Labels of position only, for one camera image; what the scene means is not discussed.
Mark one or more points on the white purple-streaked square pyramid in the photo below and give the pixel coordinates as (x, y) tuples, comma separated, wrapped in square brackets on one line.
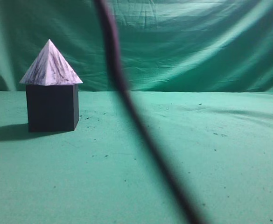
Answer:
[(50, 68)]

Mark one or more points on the dark purple cube block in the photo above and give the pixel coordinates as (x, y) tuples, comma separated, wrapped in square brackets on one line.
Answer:
[(53, 108)]

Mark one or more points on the green cloth backdrop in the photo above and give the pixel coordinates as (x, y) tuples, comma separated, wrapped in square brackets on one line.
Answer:
[(167, 45)]

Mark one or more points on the green table cloth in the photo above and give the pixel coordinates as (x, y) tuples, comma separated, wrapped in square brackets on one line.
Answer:
[(220, 146)]

